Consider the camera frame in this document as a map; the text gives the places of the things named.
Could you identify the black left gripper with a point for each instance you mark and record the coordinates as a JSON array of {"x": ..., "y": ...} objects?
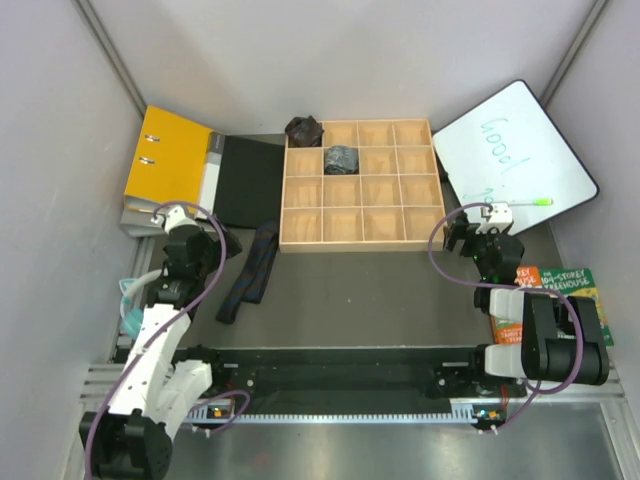
[{"x": 216, "y": 248}]

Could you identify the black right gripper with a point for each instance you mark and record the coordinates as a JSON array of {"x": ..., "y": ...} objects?
[{"x": 459, "y": 231}]

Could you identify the brown blue striped tie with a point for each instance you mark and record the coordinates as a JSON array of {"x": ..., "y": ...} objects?
[{"x": 250, "y": 286}]

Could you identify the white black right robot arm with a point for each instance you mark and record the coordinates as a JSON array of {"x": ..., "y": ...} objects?
[{"x": 561, "y": 336}]

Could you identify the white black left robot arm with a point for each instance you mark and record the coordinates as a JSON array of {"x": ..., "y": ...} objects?
[{"x": 131, "y": 435}]

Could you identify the black folder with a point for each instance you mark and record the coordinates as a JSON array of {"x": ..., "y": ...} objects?
[{"x": 242, "y": 181}]

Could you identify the wooden compartment tray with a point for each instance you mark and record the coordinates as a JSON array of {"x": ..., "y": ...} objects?
[{"x": 394, "y": 203}]

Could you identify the green marker pen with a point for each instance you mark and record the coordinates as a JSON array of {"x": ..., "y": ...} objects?
[{"x": 540, "y": 202}]

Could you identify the dark grey table mat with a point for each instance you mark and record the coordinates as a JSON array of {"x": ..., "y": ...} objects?
[{"x": 344, "y": 300}]

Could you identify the white whiteboard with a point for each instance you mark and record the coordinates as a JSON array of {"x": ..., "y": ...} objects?
[{"x": 508, "y": 148}]

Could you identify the grey folder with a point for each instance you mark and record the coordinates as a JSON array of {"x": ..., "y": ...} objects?
[{"x": 141, "y": 223}]

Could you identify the green treehouse book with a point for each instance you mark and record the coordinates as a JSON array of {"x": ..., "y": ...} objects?
[{"x": 578, "y": 282}]

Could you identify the teal cat ear headphones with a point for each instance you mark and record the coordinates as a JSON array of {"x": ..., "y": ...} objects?
[{"x": 131, "y": 316}]

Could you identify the rolled dark brown tie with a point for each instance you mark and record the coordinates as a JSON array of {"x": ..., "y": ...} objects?
[{"x": 304, "y": 132}]

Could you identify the rolled grey tie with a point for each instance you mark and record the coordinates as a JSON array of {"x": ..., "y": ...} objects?
[{"x": 341, "y": 160}]

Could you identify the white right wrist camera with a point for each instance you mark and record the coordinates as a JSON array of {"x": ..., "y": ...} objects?
[{"x": 497, "y": 218}]

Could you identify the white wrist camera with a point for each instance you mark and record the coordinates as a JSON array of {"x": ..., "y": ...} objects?
[
  {"x": 173, "y": 218},
  {"x": 497, "y": 218}
]

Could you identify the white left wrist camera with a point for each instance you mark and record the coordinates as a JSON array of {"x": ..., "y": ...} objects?
[{"x": 173, "y": 218}]

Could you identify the yellow ring binder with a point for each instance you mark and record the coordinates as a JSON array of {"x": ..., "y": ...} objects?
[{"x": 168, "y": 163}]

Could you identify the grey slotted cable duct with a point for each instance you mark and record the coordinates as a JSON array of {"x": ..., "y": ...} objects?
[{"x": 482, "y": 416}]

